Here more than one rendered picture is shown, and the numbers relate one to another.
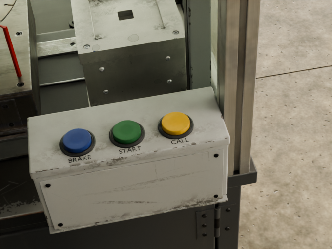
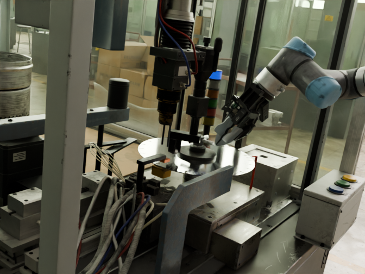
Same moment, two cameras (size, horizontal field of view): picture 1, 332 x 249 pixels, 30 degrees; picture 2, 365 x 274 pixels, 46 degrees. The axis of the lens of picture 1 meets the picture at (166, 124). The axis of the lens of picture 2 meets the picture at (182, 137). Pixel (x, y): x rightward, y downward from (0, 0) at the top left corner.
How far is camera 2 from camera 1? 132 cm
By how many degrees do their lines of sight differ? 51
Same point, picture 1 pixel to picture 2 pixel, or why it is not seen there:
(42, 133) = (319, 191)
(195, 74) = (316, 169)
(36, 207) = (308, 246)
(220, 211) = not seen: hidden behind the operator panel
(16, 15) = not seen: hidden behind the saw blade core
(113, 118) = (329, 182)
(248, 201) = not seen: outside the picture
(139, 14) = (267, 155)
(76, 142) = (339, 188)
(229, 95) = (354, 164)
